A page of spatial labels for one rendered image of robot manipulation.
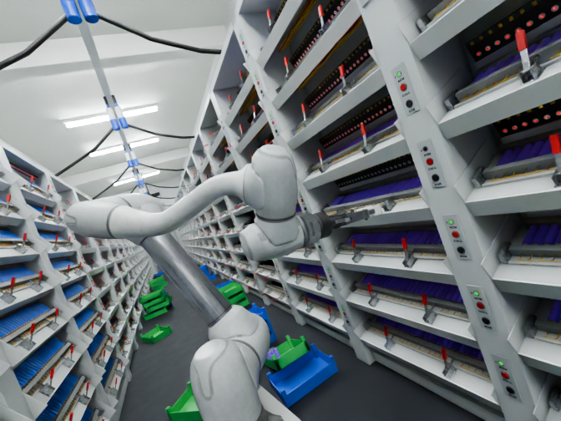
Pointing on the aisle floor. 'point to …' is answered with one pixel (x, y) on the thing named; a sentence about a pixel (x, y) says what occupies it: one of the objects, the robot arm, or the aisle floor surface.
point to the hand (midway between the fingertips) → (368, 211)
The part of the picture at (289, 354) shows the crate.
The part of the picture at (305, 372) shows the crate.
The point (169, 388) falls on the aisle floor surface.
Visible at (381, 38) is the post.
